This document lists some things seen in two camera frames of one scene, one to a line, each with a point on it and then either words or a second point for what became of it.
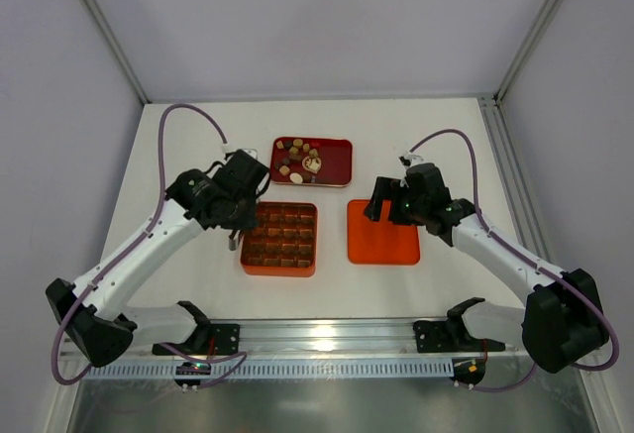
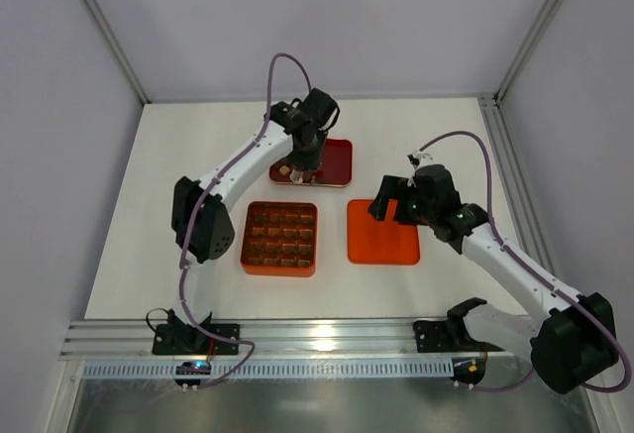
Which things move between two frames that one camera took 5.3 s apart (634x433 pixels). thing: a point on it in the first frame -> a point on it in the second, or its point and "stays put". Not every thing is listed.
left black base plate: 216,339 stays put
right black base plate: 432,336 stays put
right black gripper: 392,201 stays put
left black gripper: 236,230 -> 305,162
